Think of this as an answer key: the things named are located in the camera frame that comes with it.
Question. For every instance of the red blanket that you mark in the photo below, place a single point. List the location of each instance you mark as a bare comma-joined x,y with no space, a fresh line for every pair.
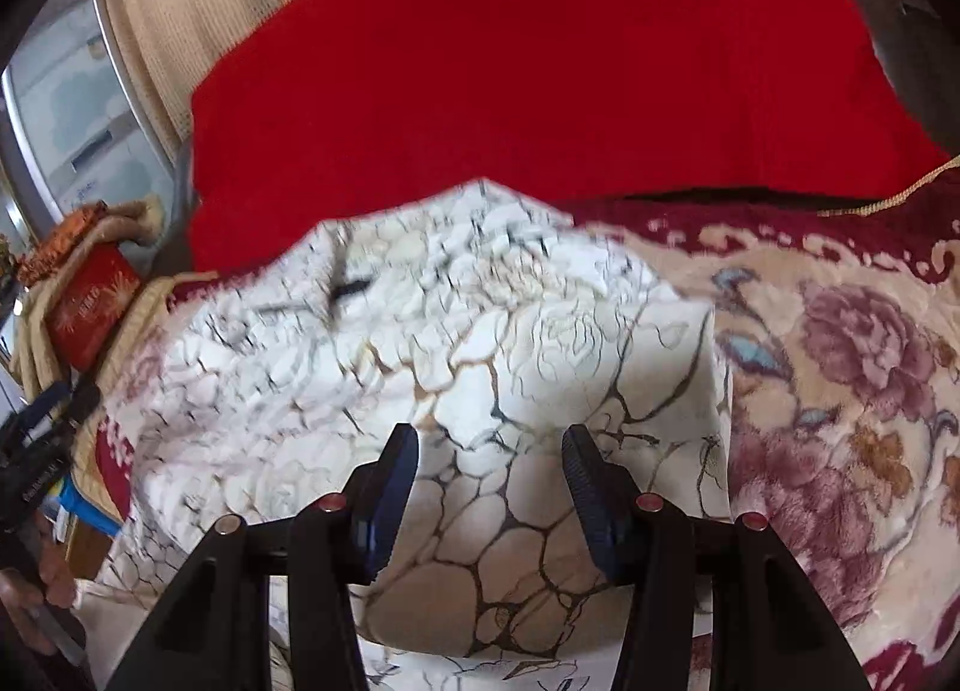
540,76

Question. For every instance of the beige towel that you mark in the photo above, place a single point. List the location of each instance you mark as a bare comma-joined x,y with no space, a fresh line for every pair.
41,361

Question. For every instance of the person's left hand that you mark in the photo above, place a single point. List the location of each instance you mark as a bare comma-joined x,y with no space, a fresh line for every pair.
52,578

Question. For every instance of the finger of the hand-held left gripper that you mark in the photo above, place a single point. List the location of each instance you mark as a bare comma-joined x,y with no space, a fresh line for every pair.
67,406

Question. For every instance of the dark grey cloth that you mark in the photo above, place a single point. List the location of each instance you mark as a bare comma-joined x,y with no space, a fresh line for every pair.
900,39

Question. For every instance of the floral plush blanket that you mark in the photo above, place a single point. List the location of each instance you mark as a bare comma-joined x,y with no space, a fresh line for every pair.
847,376

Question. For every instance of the light blue cloth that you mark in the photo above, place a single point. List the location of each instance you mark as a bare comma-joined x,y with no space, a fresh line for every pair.
90,511

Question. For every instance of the red box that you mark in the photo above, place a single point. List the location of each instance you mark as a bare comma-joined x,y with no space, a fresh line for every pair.
94,308

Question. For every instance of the white garment with line print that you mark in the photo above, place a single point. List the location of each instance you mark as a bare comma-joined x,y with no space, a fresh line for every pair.
480,331

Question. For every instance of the orange patterned cloth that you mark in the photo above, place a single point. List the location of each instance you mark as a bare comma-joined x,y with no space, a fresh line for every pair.
56,241

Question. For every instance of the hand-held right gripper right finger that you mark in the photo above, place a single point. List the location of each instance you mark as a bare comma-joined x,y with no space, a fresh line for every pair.
592,500

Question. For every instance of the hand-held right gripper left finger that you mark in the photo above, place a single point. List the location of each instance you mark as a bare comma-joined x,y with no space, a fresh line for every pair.
394,492

